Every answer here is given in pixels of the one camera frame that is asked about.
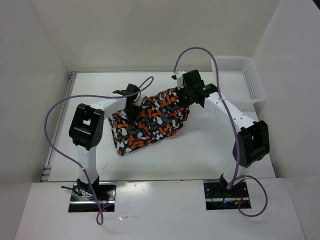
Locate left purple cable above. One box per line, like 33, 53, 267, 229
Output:
43, 76, 155, 226

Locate aluminium table edge rail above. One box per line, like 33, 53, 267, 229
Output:
40, 71, 79, 183

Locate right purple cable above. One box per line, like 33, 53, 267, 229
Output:
173, 46, 269, 217

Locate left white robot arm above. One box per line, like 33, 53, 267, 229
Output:
68, 83, 140, 200

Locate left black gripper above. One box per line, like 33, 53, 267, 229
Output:
118, 102, 142, 125

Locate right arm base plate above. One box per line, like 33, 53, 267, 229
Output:
203, 179, 252, 211

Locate white plastic basket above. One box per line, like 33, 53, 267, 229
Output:
211, 56, 266, 109

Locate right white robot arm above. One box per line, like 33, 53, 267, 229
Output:
174, 70, 270, 197

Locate purple cable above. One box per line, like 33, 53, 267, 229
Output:
173, 46, 269, 217
43, 76, 155, 226

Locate camouflage orange black shorts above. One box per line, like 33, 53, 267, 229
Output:
108, 87, 190, 156

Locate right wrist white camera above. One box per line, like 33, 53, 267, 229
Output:
171, 70, 186, 88

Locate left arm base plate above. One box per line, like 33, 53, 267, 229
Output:
68, 181, 117, 213

